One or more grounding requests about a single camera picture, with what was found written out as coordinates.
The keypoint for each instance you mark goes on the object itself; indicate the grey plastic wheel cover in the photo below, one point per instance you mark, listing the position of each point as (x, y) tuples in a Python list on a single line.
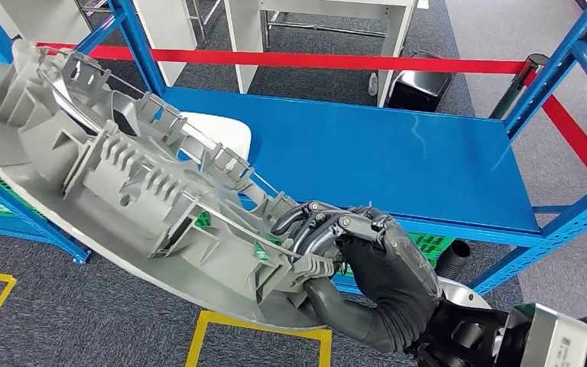
[(121, 182)]

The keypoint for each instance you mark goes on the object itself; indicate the black waste bin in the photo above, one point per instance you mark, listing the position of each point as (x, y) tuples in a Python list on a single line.
[(420, 88)]

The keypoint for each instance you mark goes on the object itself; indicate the white desk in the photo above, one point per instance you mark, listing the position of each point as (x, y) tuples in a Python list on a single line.
[(243, 45)]

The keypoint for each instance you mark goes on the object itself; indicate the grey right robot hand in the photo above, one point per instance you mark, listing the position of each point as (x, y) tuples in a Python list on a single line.
[(395, 283)]

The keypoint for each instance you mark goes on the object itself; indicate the small clear bottle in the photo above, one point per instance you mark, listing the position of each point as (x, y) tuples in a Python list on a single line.
[(373, 86)]

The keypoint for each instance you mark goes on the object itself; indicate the chrome stanchion post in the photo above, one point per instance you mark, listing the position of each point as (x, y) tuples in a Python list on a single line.
[(519, 86)]

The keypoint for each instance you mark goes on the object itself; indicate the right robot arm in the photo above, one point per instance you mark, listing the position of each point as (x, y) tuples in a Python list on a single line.
[(465, 329)]

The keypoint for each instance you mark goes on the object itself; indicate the white desk panel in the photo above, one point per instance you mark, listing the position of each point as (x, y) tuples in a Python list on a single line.
[(45, 20), (167, 35)]

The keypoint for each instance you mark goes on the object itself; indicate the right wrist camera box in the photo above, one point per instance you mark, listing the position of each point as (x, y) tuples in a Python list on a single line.
[(557, 339)]

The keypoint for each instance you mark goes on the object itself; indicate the red barrier belt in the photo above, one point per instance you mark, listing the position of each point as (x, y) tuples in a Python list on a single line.
[(324, 62)]

